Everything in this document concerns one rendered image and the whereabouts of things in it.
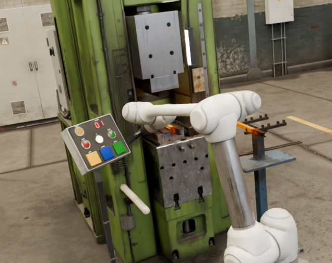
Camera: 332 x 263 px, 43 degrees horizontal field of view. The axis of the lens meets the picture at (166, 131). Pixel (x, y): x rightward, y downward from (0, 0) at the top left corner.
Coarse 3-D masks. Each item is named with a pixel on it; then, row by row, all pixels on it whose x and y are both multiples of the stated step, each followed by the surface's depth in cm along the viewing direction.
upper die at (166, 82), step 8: (136, 80) 298; (144, 80) 283; (152, 80) 274; (160, 80) 276; (168, 80) 279; (176, 80) 281; (144, 88) 287; (152, 88) 275; (160, 88) 278; (168, 88) 280
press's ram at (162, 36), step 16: (128, 16) 270; (144, 16) 263; (160, 16) 267; (176, 16) 272; (128, 32) 276; (144, 32) 265; (160, 32) 269; (176, 32) 274; (144, 48) 267; (160, 48) 272; (176, 48) 276; (144, 64) 270; (160, 64) 274; (176, 64) 279
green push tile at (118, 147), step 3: (120, 141) 259; (114, 144) 256; (117, 144) 257; (120, 144) 259; (114, 147) 255; (117, 147) 256; (120, 147) 258; (123, 147) 259; (114, 150) 255; (117, 150) 255; (120, 150) 257; (123, 150) 258; (117, 153) 255; (120, 153) 256
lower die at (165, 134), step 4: (172, 124) 301; (164, 128) 294; (168, 128) 289; (156, 132) 291; (160, 132) 289; (164, 132) 286; (168, 132) 287; (156, 136) 286; (160, 136) 285; (164, 136) 286; (168, 136) 287; (172, 136) 289; (176, 136) 290; (180, 136) 291; (156, 140) 287; (160, 140) 286; (164, 140) 287; (168, 140) 288; (172, 140) 289
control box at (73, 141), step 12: (96, 120) 256; (108, 120) 261; (72, 132) 242; (84, 132) 247; (96, 132) 252; (108, 132) 257; (72, 144) 241; (96, 144) 249; (108, 144) 254; (72, 156) 245; (84, 156) 241; (120, 156) 256; (84, 168) 240; (96, 168) 244
